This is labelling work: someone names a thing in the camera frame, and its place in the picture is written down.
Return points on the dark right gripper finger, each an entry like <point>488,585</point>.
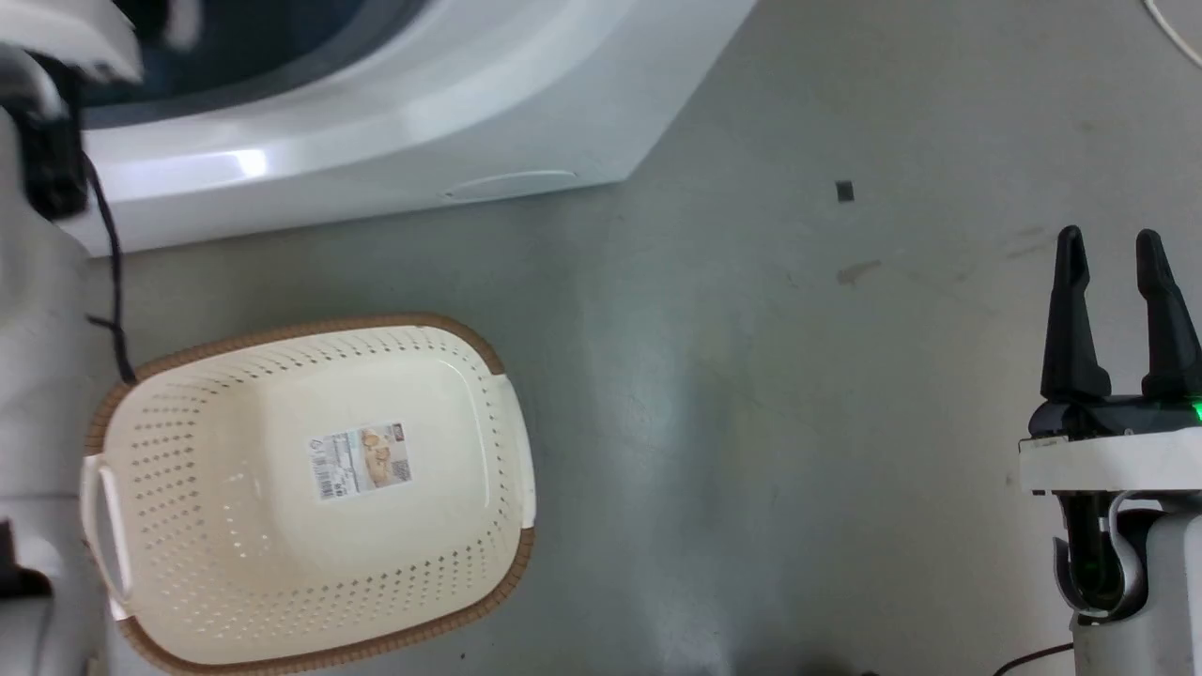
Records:
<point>1169,329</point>
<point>1071,329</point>

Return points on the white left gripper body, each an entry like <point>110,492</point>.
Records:
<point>66,33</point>

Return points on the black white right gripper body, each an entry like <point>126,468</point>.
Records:
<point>1117,460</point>

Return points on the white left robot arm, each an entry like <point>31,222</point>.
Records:
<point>42,376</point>

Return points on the white washing machine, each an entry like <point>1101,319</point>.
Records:
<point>488,84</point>

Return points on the cream perforated laundry basket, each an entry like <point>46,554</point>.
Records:
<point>282,554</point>

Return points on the printed label sticker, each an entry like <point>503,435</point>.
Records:
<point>362,460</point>

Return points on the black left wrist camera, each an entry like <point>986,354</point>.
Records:
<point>52,150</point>

